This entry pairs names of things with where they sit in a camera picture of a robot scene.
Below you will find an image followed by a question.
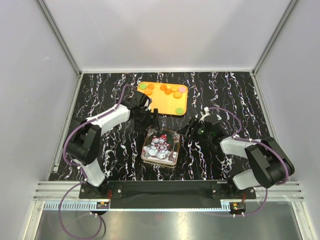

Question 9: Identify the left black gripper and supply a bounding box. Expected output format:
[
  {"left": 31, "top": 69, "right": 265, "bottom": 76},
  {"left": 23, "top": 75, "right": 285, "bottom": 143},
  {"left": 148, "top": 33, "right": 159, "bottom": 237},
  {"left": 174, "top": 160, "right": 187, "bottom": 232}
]
[{"left": 133, "top": 108, "right": 160, "bottom": 134}]

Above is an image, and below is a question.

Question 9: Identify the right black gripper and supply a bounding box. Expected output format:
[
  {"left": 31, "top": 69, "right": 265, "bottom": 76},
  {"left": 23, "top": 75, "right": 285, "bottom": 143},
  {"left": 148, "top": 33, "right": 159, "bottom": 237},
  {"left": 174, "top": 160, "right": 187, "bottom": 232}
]
[{"left": 176, "top": 116, "right": 212, "bottom": 143}]

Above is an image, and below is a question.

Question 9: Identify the gold tin lid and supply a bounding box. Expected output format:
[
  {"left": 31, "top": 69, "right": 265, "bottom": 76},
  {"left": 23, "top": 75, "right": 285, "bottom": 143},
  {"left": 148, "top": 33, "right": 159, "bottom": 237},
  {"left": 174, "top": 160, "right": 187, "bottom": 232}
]
[{"left": 140, "top": 129, "right": 182, "bottom": 164}]

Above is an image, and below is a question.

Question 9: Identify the gold tin with cups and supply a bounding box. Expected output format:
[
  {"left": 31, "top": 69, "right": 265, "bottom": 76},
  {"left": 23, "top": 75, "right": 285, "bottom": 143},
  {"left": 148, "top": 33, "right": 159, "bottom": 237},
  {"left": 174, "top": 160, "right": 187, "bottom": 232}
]
[{"left": 143, "top": 161, "right": 177, "bottom": 169}]

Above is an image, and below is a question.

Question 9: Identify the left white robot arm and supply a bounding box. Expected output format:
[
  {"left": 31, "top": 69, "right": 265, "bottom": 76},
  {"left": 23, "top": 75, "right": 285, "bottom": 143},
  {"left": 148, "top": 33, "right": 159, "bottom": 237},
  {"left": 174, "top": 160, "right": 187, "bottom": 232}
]
[{"left": 63, "top": 91, "right": 160, "bottom": 198}]

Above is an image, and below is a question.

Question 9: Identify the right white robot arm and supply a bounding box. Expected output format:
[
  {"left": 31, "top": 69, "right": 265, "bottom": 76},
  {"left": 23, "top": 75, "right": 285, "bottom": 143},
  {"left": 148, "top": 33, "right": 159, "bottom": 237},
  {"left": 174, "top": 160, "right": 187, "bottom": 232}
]
[{"left": 177, "top": 117, "right": 295, "bottom": 199}]

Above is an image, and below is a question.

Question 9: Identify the orange plastic tray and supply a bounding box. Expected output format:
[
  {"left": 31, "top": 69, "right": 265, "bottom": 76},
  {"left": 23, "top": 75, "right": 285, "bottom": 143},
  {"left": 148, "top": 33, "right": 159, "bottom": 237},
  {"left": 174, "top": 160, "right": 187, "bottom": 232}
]
[{"left": 137, "top": 81, "right": 188, "bottom": 116}]

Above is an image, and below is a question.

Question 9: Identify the green cookie bottom right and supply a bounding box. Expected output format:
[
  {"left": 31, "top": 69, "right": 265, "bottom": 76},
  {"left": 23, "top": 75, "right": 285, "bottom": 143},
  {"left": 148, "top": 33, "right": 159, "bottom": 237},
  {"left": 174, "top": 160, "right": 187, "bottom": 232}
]
[{"left": 175, "top": 107, "right": 184, "bottom": 115}]

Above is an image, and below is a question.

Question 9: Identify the green cookie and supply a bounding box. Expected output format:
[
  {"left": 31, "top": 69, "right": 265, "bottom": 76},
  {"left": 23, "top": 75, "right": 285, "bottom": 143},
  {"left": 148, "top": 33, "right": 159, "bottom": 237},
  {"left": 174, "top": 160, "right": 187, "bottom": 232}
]
[
  {"left": 139, "top": 83, "right": 147, "bottom": 90},
  {"left": 175, "top": 107, "right": 184, "bottom": 115}
]

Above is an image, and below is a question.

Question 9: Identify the orange round cookie left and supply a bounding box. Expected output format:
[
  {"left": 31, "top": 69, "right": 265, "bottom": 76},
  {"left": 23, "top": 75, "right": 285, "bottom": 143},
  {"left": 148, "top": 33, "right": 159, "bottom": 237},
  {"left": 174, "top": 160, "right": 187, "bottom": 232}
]
[{"left": 144, "top": 89, "right": 153, "bottom": 96}]

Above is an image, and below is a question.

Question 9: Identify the orange round cookie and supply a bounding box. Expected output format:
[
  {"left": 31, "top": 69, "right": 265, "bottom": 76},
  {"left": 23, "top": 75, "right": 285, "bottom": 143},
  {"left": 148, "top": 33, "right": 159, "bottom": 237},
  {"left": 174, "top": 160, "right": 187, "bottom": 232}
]
[
  {"left": 144, "top": 89, "right": 153, "bottom": 96},
  {"left": 173, "top": 91, "right": 182, "bottom": 99}
]

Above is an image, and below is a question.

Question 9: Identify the orange flower cookie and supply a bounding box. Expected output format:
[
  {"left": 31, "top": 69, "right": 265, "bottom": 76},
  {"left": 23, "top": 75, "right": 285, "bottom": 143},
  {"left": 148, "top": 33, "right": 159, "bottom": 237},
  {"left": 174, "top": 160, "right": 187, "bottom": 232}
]
[{"left": 160, "top": 85, "right": 167, "bottom": 91}]

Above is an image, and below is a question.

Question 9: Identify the orange shell cookie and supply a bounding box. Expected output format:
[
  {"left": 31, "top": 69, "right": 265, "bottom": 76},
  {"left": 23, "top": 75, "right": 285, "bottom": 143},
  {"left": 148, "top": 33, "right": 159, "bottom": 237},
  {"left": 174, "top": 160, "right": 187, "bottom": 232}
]
[{"left": 147, "top": 84, "right": 155, "bottom": 90}]

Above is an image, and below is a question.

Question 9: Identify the green cookie top left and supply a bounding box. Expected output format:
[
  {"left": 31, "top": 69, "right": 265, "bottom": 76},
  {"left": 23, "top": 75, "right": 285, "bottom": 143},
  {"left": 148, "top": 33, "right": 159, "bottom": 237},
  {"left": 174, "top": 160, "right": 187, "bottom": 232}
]
[{"left": 139, "top": 83, "right": 147, "bottom": 90}]

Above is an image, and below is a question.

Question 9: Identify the pink cookie top right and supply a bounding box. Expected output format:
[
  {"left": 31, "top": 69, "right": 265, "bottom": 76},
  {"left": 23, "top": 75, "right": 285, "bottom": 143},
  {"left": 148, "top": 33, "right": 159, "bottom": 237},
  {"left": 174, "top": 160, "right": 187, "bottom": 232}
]
[{"left": 179, "top": 86, "right": 187, "bottom": 93}]

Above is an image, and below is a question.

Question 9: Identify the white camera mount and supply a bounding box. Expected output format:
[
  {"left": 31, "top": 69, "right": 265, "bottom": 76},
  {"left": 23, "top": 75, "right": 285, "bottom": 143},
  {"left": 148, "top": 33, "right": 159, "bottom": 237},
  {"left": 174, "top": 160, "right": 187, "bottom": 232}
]
[{"left": 200, "top": 107, "right": 210, "bottom": 122}]

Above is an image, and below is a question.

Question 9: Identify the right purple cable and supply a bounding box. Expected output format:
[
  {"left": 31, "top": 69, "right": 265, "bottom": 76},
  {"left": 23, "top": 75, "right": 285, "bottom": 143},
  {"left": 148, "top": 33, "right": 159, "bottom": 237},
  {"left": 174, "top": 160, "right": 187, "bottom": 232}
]
[{"left": 207, "top": 106, "right": 292, "bottom": 217}]

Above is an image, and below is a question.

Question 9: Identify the purple cable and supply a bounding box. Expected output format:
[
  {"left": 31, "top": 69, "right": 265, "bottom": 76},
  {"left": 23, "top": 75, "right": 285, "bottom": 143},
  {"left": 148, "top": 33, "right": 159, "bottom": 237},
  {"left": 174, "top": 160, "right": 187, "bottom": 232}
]
[
  {"left": 57, "top": 83, "right": 137, "bottom": 237},
  {"left": 207, "top": 106, "right": 292, "bottom": 217}
]

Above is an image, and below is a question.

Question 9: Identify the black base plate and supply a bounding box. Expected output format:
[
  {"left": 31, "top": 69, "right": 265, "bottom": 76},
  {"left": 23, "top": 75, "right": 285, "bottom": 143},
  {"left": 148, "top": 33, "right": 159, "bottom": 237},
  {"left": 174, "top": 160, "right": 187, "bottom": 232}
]
[{"left": 79, "top": 180, "right": 256, "bottom": 210}]

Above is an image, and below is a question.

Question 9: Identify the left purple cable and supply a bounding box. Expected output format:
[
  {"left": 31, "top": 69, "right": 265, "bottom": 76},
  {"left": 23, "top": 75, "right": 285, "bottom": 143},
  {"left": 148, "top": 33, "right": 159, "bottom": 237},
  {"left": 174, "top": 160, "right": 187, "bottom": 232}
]
[{"left": 57, "top": 83, "right": 137, "bottom": 237}]

